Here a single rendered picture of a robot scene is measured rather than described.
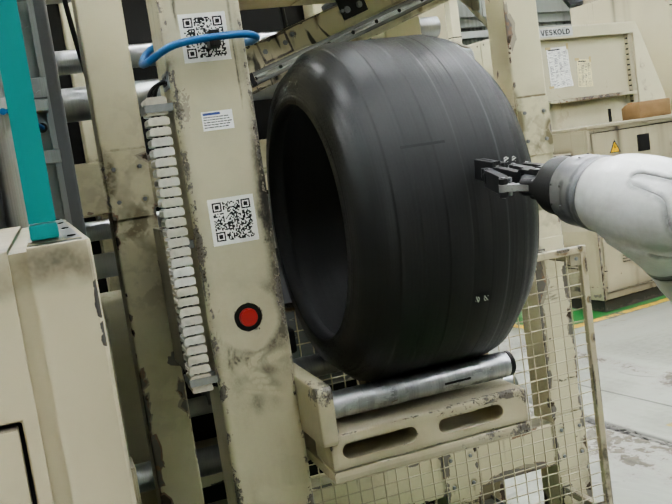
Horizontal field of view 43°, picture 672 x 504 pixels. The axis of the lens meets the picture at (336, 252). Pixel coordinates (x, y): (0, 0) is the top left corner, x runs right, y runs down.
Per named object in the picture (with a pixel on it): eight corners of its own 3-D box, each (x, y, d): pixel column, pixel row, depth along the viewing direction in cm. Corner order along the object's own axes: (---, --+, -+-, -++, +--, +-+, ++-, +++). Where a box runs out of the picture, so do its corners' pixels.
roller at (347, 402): (319, 415, 141) (328, 426, 137) (316, 390, 140) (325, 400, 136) (504, 370, 152) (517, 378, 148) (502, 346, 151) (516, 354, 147)
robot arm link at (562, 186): (571, 161, 97) (541, 156, 103) (573, 239, 99) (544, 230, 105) (637, 150, 100) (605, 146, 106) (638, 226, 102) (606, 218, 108)
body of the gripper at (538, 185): (604, 153, 105) (560, 147, 114) (545, 163, 103) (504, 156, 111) (605, 213, 107) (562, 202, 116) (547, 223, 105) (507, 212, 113)
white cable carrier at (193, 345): (193, 394, 138) (143, 98, 133) (187, 388, 143) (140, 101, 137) (219, 388, 139) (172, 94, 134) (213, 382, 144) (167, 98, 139)
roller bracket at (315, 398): (324, 450, 133) (315, 389, 132) (261, 394, 170) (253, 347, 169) (344, 445, 134) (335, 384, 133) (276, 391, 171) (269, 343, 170)
